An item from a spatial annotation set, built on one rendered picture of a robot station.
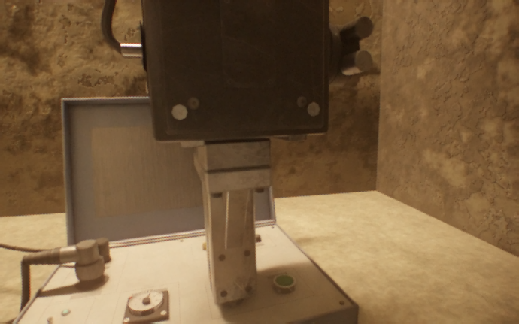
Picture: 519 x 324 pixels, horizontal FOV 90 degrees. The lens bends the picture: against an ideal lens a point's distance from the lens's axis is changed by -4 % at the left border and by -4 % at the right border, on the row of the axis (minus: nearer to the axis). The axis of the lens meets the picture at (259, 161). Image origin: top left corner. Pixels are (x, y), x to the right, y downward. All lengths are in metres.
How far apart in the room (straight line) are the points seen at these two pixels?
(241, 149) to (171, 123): 0.07
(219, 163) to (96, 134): 0.39
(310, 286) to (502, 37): 0.60
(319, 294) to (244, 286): 0.10
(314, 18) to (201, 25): 0.08
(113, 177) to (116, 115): 0.12
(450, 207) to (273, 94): 0.68
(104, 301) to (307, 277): 0.26
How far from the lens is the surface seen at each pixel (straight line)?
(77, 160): 0.60
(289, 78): 0.20
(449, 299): 0.53
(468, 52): 0.79
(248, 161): 0.24
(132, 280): 0.45
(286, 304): 0.36
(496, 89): 0.73
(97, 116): 0.60
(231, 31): 0.20
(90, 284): 0.46
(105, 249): 0.50
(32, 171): 1.05
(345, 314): 0.36
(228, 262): 0.32
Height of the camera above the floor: 0.28
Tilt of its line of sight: 10 degrees down
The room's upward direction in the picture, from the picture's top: 1 degrees counter-clockwise
